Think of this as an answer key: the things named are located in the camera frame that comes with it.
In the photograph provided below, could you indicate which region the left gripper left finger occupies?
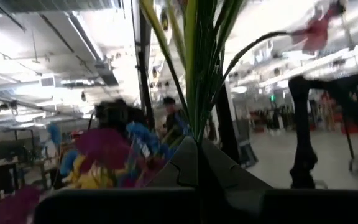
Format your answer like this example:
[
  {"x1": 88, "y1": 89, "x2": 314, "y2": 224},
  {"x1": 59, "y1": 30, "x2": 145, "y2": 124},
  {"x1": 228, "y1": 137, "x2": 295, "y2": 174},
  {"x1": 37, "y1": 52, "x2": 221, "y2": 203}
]
[{"x1": 149, "y1": 136, "x2": 198, "y2": 188}]

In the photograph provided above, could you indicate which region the yellow artificial flower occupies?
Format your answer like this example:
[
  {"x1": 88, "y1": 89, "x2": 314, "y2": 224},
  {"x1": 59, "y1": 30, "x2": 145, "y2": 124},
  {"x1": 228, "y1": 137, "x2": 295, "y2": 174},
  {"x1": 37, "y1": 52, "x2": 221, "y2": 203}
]
[{"x1": 63, "y1": 154, "x2": 129, "y2": 190}]

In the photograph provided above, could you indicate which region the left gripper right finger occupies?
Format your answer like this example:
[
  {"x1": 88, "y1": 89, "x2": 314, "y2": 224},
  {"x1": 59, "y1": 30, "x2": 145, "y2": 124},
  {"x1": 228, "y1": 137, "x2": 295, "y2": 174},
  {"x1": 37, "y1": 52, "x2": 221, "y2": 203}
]
[{"x1": 202, "y1": 139, "x2": 273, "y2": 190}]

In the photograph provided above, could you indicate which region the blue artificial flower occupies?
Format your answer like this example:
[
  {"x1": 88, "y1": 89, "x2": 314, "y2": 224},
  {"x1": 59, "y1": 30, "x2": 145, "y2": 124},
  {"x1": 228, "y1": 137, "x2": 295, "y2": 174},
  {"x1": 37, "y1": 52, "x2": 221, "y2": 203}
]
[{"x1": 59, "y1": 122, "x2": 175, "y2": 175}]

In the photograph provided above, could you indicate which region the dark background table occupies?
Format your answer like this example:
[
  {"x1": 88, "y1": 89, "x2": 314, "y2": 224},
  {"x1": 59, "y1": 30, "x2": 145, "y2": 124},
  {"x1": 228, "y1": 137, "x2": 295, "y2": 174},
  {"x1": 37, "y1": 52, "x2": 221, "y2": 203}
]
[{"x1": 0, "y1": 136, "x2": 58, "y2": 203}]

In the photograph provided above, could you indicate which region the black frame post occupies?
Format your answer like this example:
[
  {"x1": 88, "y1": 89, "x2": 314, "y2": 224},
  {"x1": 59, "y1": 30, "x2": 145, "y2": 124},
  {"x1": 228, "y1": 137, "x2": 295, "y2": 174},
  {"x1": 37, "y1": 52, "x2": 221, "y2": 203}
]
[
  {"x1": 134, "y1": 0, "x2": 155, "y2": 129},
  {"x1": 215, "y1": 82, "x2": 241, "y2": 165}
]

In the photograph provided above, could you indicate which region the person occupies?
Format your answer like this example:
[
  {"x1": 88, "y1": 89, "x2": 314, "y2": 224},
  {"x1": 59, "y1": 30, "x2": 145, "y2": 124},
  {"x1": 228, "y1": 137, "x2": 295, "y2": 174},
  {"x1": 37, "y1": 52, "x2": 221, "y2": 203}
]
[{"x1": 162, "y1": 96, "x2": 188, "y2": 144}]

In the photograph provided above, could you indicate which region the pink artificial flower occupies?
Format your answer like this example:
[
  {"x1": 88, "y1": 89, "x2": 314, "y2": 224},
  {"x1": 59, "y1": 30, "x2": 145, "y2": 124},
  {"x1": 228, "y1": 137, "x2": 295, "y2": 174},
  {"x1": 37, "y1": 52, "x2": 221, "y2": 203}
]
[
  {"x1": 0, "y1": 128, "x2": 132, "y2": 224},
  {"x1": 140, "y1": 0, "x2": 346, "y2": 147}
]

